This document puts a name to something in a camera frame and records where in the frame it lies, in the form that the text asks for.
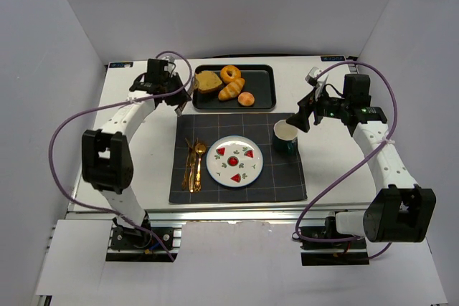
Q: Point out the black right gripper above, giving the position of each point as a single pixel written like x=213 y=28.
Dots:
x=310 y=108

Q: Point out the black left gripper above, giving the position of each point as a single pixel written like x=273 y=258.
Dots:
x=178 y=88

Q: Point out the brown bread slice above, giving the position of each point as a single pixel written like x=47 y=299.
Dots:
x=207 y=82

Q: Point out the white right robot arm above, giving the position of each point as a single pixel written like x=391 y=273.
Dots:
x=401 y=210

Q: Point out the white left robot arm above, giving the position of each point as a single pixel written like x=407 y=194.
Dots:
x=107 y=164

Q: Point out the striped croissant bread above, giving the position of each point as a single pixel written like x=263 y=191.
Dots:
x=232 y=90

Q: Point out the small round bread bun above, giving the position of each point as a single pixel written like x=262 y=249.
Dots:
x=246 y=99

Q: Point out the white and green mug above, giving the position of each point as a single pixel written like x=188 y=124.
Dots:
x=284 y=137

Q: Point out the gold knife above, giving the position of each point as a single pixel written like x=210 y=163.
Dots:
x=193 y=167

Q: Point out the gold spoon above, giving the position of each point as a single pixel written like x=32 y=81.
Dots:
x=200 y=150

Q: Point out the black baking tray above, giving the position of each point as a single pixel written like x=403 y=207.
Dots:
x=259 y=80

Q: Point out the orange bagel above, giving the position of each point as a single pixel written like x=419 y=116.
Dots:
x=229 y=74

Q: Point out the dark grey checked placemat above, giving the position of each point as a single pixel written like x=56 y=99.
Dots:
x=281 y=179

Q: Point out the white watermelon pattern plate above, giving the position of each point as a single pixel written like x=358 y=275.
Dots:
x=234 y=161

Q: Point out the gold fork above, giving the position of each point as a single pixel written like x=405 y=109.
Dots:
x=186 y=174

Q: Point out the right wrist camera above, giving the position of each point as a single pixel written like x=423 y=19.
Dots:
x=317 y=79

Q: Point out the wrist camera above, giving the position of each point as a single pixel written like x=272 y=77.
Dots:
x=317 y=79
x=169 y=62

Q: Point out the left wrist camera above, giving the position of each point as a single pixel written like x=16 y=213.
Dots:
x=169 y=62

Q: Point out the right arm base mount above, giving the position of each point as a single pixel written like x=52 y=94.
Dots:
x=328 y=254

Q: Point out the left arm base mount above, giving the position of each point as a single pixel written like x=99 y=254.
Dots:
x=133 y=245

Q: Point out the aluminium table edge rail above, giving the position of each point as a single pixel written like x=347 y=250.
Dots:
x=287 y=212

